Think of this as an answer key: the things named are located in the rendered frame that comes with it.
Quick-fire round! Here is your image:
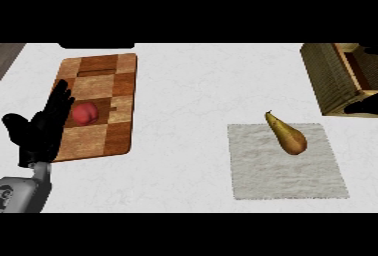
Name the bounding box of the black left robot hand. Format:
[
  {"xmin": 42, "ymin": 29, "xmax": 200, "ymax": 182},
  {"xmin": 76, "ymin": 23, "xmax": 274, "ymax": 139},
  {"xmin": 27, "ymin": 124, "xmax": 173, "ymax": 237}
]
[{"xmin": 0, "ymin": 78, "xmax": 77, "ymax": 169}]

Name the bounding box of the brown pear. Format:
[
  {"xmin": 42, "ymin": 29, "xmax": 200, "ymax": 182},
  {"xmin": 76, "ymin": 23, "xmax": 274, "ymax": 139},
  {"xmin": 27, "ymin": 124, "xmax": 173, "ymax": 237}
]
[{"xmin": 265, "ymin": 110, "xmax": 309, "ymax": 156}]

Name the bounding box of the white cloth placemat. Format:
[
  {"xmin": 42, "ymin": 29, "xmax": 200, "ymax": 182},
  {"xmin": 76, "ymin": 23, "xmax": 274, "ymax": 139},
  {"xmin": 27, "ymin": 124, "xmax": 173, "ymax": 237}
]
[{"xmin": 227, "ymin": 122, "xmax": 352, "ymax": 201}]

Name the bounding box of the wicker basket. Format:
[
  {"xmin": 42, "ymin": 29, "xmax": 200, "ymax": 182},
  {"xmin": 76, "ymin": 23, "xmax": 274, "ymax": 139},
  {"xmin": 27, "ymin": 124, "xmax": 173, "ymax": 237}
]
[{"xmin": 299, "ymin": 43, "xmax": 378, "ymax": 119}]

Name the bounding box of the red peach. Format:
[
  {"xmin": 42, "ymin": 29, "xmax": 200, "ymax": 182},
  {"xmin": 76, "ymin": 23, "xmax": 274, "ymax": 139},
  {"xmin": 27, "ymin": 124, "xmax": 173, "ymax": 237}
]
[{"xmin": 71, "ymin": 102, "xmax": 101, "ymax": 127}]

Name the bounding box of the checkered wooden cutting board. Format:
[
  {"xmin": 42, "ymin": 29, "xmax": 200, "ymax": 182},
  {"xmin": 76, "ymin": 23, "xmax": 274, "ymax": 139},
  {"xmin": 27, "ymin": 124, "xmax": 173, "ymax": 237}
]
[{"xmin": 51, "ymin": 52, "xmax": 139, "ymax": 163}]

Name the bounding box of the dark grey counter strip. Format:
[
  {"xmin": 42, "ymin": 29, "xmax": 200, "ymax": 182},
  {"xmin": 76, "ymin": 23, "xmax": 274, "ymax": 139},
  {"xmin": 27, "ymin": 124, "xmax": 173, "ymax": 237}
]
[{"xmin": 0, "ymin": 43, "xmax": 27, "ymax": 81}]

